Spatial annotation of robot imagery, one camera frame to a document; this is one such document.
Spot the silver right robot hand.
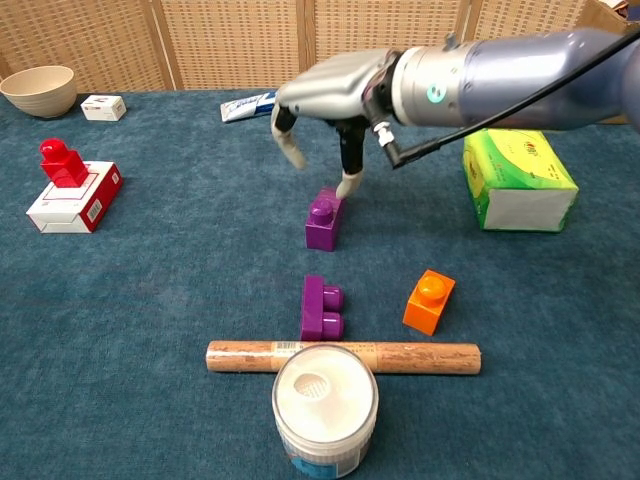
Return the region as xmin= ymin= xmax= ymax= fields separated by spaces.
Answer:
xmin=270 ymin=48 xmax=402 ymax=201

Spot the purple single-stud block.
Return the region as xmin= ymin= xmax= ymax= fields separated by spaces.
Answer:
xmin=305 ymin=187 xmax=348 ymax=252

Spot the red single-stud block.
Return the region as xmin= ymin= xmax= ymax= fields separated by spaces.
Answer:
xmin=38 ymin=138 xmax=90 ymax=189

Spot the brown cardboard box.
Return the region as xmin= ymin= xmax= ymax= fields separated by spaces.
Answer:
xmin=582 ymin=0 xmax=640 ymax=126

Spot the white and red box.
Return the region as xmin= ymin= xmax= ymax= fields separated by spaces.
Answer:
xmin=25 ymin=160 xmax=124 ymax=235

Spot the blue white toothpaste tube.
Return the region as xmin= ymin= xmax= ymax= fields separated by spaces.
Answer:
xmin=220 ymin=91 xmax=279 ymax=124

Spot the woven bamboo folding screen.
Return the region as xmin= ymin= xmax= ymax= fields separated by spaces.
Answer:
xmin=0 ymin=0 xmax=596 ymax=93

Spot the blue table cloth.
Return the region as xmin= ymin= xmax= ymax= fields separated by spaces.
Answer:
xmin=0 ymin=82 xmax=640 ymax=480

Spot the green tissue pack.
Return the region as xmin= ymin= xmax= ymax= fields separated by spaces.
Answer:
xmin=461 ymin=128 xmax=580 ymax=233

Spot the purple two-stud block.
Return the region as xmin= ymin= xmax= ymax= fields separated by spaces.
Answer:
xmin=299 ymin=274 xmax=346 ymax=342

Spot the small white carton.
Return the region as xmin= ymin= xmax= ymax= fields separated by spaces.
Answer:
xmin=80 ymin=94 xmax=128 ymax=123

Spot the orange single-stud block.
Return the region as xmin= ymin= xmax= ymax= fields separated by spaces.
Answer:
xmin=402 ymin=269 xmax=457 ymax=337

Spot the wooden rolling pin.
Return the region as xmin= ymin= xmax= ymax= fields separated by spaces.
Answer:
xmin=205 ymin=340 xmax=484 ymax=376

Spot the beige ribbed bowl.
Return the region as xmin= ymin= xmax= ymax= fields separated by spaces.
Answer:
xmin=0 ymin=65 xmax=79 ymax=119

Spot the white-lidded clear plastic jar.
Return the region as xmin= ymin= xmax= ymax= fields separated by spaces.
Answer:
xmin=271 ymin=343 xmax=380 ymax=479

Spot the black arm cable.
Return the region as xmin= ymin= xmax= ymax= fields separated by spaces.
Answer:
xmin=372 ymin=34 xmax=640 ymax=170

